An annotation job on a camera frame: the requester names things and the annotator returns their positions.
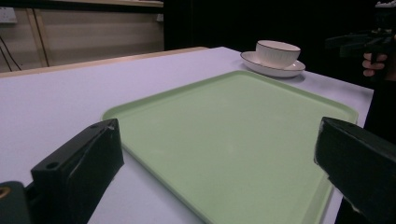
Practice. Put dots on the white wall socket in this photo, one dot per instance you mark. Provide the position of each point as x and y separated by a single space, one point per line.
7 15

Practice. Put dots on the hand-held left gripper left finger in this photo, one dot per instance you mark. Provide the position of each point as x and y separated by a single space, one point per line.
77 168

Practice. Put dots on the white saucer plate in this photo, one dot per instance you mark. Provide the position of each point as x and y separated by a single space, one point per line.
280 70

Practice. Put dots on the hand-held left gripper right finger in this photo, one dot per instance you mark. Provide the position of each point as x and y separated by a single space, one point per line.
358 165

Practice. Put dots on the light green tray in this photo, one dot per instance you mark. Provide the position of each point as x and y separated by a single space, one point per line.
230 146

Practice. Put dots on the white ceramic cup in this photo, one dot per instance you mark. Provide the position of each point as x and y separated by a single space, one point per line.
276 53

